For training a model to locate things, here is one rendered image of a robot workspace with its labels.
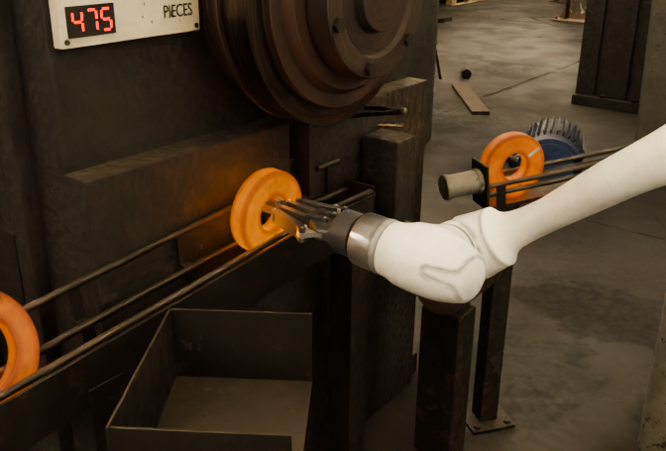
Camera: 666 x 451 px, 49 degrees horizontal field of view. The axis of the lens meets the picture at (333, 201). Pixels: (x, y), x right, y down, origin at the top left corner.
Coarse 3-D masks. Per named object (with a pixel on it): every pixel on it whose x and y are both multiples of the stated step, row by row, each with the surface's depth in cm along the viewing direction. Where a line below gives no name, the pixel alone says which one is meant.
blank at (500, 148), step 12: (516, 132) 169; (492, 144) 168; (504, 144) 166; (516, 144) 167; (528, 144) 168; (492, 156) 166; (504, 156) 167; (528, 156) 169; (540, 156) 170; (492, 168) 167; (528, 168) 170; (540, 168) 171; (492, 180) 169; (516, 192) 172
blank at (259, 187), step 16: (256, 176) 127; (272, 176) 128; (288, 176) 131; (240, 192) 126; (256, 192) 125; (272, 192) 129; (288, 192) 132; (240, 208) 125; (256, 208) 127; (240, 224) 125; (256, 224) 128; (272, 224) 134; (240, 240) 128; (256, 240) 129
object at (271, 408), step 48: (192, 336) 105; (240, 336) 105; (288, 336) 104; (144, 384) 92; (192, 384) 106; (240, 384) 106; (288, 384) 106; (144, 432) 80; (192, 432) 79; (240, 432) 79; (288, 432) 98
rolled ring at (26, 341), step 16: (0, 304) 98; (16, 304) 100; (0, 320) 98; (16, 320) 99; (16, 336) 99; (32, 336) 100; (16, 352) 99; (32, 352) 100; (16, 368) 98; (32, 368) 100; (0, 384) 98
